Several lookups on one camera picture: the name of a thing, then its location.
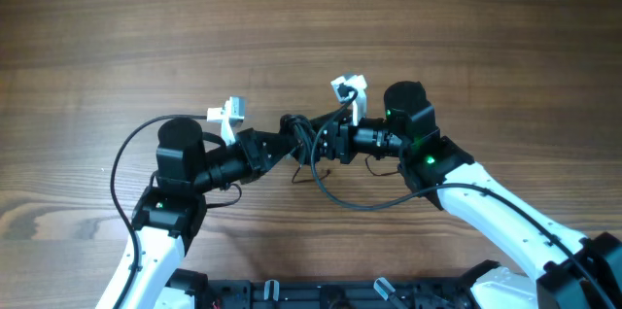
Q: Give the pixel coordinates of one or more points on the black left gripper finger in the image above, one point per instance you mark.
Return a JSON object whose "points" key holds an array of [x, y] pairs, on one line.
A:
{"points": [[280, 144], [273, 160]]}

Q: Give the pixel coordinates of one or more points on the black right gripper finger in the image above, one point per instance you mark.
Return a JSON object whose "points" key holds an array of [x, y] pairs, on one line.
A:
{"points": [[318, 122], [315, 155]]}

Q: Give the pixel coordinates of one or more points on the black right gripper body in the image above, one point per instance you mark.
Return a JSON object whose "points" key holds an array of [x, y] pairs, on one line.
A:
{"points": [[341, 143]]}

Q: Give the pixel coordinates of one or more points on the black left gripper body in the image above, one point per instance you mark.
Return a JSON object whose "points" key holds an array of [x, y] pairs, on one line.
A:
{"points": [[251, 149]]}

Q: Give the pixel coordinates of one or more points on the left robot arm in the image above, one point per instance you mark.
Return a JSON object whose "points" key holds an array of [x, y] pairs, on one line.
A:
{"points": [[171, 210]]}

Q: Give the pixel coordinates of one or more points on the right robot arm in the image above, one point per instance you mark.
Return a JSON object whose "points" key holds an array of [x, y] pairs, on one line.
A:
{"points": [[560, 267]]}

